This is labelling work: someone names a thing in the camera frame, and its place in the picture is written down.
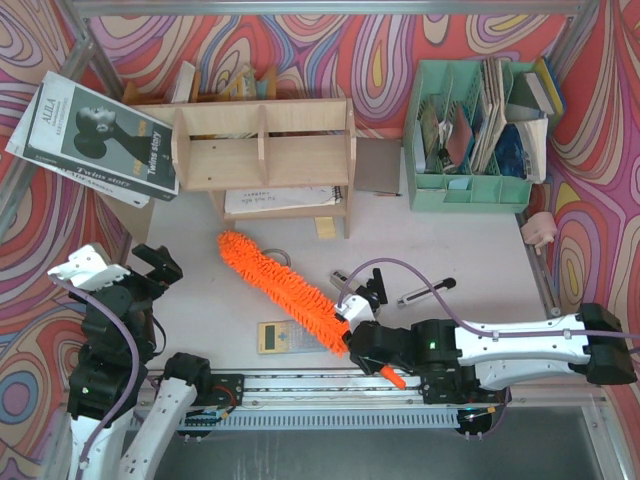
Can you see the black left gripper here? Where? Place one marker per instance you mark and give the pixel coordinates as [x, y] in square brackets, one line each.
[151, 272]

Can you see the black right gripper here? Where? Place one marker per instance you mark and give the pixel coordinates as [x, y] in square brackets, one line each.
[364, 338]

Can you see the orange chenille duster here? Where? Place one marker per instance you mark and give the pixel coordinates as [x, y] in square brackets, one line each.
[303, 302]

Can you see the yellow blue calculator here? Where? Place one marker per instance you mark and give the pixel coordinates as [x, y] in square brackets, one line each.
[286, 337]

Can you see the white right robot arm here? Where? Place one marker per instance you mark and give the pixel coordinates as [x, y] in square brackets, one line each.
[478, 362]

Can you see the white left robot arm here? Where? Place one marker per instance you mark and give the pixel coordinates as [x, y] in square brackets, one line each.
[119, 327]

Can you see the wooden bookshelf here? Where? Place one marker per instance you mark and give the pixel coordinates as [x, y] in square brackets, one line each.
[224, 146]

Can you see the grey stapler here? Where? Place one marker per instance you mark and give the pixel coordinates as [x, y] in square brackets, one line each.
[339, 278]

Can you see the black marker pen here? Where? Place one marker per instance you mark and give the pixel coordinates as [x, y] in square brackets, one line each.
[425, 292]

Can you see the spiral notepad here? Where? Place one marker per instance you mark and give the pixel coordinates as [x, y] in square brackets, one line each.
[257, 200]

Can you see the clear tape roll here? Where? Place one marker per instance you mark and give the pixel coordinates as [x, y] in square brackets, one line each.
[279, 255]

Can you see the black Twins story book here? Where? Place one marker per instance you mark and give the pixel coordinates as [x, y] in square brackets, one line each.
[87, 133]

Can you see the grey notebook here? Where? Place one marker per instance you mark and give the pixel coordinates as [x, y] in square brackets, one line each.
[377, 165]

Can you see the white book under stack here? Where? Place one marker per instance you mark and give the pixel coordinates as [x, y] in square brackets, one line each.
[16, 145]

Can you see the pink pig figurine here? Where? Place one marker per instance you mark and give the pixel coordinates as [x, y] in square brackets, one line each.
[539, 230]

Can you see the green desk organizer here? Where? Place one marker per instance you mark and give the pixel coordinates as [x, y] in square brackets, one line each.
[468, 148]

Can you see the blue yellow book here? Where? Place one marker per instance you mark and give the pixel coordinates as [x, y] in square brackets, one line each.
[539, 89]

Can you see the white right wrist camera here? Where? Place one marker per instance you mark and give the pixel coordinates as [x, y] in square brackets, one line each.
[354, 310]

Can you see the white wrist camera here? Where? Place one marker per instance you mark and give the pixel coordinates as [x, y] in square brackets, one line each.
[354, 310]
[90, 268]

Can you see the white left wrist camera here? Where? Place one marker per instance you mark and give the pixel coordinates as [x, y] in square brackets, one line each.
[90, 268]

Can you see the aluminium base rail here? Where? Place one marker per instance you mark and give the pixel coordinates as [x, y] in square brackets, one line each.
[338, 388]

